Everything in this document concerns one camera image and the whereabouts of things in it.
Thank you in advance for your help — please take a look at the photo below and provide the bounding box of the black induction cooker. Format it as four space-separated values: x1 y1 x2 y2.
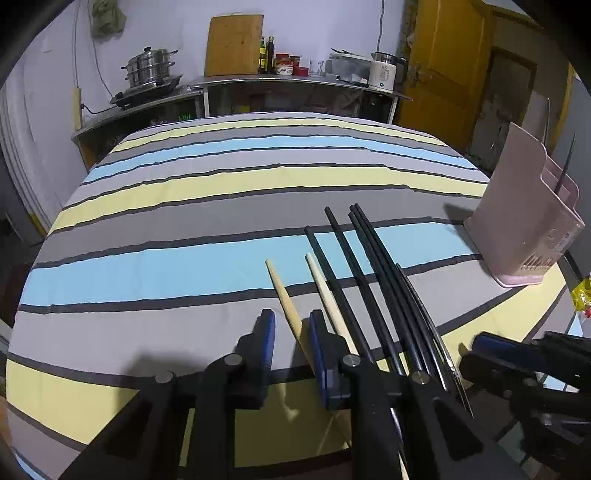
109 75 184 110

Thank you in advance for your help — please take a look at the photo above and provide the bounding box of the pink utensil holder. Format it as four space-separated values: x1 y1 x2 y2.
464 122 585 289

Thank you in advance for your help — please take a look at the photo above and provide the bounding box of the striped bed sheet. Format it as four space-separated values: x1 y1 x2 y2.
4 111 583 480

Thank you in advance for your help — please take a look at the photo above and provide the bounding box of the yellow packet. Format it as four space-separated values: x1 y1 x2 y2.
570 274 591 320

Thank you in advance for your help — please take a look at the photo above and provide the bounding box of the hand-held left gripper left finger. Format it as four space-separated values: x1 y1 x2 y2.
58 308 277 480

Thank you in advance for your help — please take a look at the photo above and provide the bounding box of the yellow wooden door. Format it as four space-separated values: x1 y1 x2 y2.
396 0 498 154

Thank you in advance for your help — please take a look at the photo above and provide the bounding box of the steel counter table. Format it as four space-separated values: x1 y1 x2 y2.
71 74 414 168

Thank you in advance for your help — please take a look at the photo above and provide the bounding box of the wall cable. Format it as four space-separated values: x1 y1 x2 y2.
375 0 387 54

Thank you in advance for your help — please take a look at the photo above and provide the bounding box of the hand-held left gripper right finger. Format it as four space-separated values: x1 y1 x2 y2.
308 309 527 480

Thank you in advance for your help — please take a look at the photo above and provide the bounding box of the wooden cutting board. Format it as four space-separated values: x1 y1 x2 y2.
205 14 265 77

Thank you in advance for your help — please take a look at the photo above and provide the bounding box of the white electric kettle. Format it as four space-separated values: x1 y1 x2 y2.
368 51 410 91

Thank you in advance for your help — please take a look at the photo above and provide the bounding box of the grey plastic container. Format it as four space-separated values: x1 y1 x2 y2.
325 53 373 84

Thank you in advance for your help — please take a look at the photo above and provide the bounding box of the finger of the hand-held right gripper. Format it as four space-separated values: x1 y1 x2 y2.
459 353 539 407
471 330 591 393

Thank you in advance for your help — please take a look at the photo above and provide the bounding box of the steel steamer pot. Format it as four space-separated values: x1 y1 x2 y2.
121 46 179 89

